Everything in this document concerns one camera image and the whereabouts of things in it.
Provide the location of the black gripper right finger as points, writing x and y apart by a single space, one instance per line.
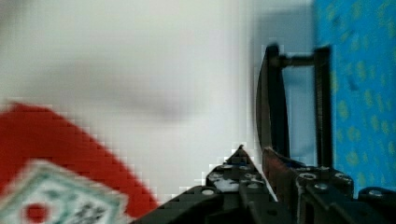
323 195

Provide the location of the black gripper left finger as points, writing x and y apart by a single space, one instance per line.
234 193

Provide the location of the black toaster oven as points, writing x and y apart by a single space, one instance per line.
361 36

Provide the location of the red ketchup bottle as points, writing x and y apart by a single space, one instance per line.
52 172

